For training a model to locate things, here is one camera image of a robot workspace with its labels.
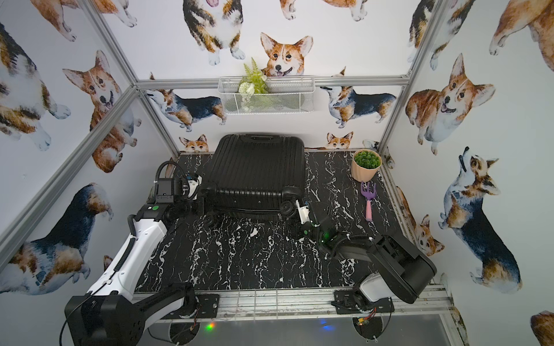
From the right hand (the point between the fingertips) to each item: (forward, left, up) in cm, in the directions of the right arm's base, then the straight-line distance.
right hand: (283, 222), depth 85 cm
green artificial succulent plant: (+32, -40, +1) cm, 51 cm away
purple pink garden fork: (+19, -40, -10) cm, 46 cm away
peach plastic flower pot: (+26, -36, -3) cm, 44 cm away
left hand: (+6, +27, +9) cm, 30 cm away
